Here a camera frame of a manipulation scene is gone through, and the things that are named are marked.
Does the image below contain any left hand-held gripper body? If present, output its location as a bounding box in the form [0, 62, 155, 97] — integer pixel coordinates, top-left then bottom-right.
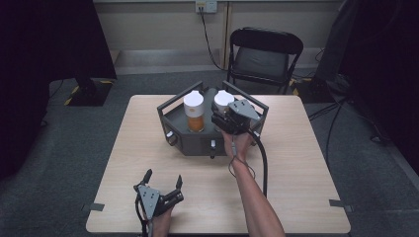
[132, 183, 185, 221]

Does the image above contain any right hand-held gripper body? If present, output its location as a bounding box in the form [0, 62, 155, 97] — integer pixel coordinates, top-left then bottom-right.
[215, 98, 262, 136]

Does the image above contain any dark grey hexagonal rack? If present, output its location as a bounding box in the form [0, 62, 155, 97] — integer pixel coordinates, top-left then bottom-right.
[156, 79, 270, 157]

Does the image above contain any person's left hand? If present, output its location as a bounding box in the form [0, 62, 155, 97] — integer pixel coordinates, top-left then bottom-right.
[148, 206, 175, 237]

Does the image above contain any person's right hand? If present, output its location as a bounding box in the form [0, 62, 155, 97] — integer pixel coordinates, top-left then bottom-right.
[220, 128, 255, 165]

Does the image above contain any orange jar with white lid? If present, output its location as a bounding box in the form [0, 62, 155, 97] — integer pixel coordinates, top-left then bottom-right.
[183, 90, 206, 133]

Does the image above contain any grey tape piece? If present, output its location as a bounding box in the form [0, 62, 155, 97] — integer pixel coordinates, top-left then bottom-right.
[81, 202, 106, 212]
[329, 198, 355, 213]

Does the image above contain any black folding chair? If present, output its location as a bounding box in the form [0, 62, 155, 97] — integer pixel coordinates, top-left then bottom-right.
[226, 27, 304, 96]

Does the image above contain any black stand base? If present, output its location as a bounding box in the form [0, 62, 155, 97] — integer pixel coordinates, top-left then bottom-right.
[292, 76, 338, 104]
[63, 76, 115, 108]

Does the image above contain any black curtain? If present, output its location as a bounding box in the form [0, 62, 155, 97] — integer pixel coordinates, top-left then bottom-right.
[0, 0, 118, 181]
[339, 0, 419, 166]

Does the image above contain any thin grey wrist cable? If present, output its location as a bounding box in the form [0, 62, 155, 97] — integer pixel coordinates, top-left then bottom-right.
[227, 135, 257, 181]

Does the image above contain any thick black gripper cable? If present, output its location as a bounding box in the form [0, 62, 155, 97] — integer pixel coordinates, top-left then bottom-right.
[246, 128, 270, 199]

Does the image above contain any black power cable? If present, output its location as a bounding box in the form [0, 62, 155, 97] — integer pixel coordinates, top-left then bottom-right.
[198, 7, 229, 72]

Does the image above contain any black floor cable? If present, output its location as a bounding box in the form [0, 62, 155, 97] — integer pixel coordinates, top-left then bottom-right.
[307, 98, 348, 121]
[324, 104, 344, 166]

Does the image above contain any white wall socket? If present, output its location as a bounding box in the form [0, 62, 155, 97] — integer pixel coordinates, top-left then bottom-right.
[195, 0, 218, 14]

